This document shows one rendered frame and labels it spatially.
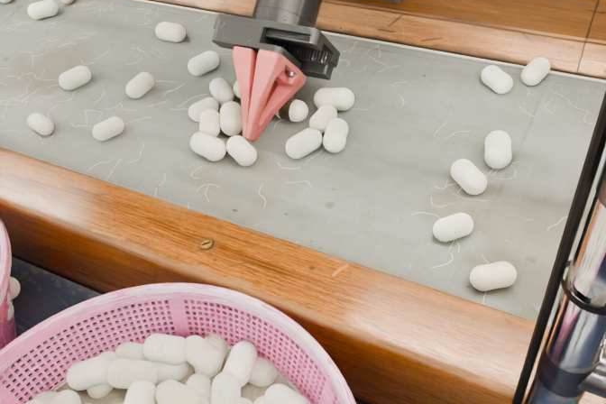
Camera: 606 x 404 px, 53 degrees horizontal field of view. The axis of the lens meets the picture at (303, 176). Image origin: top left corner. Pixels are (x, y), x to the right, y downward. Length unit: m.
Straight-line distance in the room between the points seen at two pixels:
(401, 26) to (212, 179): 0.27
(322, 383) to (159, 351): 0.12
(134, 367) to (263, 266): 0.11
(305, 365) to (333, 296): 0.05
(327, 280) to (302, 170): 0.14
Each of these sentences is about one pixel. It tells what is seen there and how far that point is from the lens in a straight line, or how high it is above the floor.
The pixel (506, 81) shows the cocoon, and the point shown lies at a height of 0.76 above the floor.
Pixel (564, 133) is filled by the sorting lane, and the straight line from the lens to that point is 0.58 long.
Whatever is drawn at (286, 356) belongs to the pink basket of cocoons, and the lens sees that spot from 0.42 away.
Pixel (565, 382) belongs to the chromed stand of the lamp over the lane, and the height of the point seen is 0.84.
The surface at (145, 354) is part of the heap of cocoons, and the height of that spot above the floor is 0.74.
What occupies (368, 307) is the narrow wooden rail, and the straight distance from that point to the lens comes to 0.41.
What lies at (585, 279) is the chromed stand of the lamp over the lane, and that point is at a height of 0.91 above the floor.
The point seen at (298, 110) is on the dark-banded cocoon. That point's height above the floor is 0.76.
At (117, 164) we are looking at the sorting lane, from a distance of 0.59.
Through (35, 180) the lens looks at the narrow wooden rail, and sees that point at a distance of 0.57.
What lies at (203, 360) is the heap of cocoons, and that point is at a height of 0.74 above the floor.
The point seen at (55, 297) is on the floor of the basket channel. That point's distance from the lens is 0.59.
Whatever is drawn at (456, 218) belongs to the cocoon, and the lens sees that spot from 0.47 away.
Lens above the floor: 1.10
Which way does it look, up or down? 44 degrees down
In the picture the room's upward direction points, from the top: 8 degrees counter-clockwise
